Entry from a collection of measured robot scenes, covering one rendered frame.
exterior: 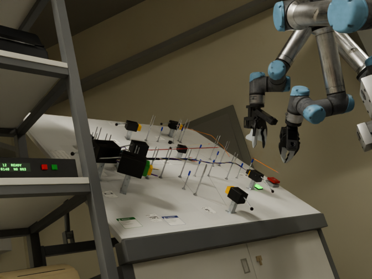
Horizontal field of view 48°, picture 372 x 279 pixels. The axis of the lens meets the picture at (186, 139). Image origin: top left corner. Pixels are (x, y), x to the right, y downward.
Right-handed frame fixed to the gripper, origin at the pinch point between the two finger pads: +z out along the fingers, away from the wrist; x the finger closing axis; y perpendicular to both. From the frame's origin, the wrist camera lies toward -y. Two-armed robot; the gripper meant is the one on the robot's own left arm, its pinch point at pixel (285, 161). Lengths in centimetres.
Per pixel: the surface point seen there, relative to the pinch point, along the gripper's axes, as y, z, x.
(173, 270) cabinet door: -67, 4, 45
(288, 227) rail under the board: -23.1, 19.0, -1.7
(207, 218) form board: -42, 2, 35
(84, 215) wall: 155, 182, 144
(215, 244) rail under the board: -54, 4, 32
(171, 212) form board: -45, -2, 48
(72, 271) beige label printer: -82, -9, 73
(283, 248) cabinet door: -28.9, 25.5, 0.0
